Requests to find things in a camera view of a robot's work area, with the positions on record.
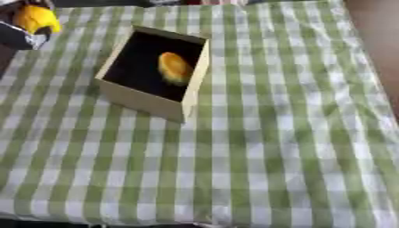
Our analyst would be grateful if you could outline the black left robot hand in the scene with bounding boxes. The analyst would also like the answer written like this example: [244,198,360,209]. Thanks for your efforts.
[0,0,58,37]

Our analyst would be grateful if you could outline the tan cardboard box black inside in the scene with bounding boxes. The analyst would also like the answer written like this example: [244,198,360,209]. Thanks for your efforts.
[94,25,212,124]

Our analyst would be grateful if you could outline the orange oval toy fruit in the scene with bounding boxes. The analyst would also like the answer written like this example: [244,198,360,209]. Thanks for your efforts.
[156,52,195,86]

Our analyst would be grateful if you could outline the yellow toy fruit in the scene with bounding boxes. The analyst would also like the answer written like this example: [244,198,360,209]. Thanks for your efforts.
[11,4,62,35]

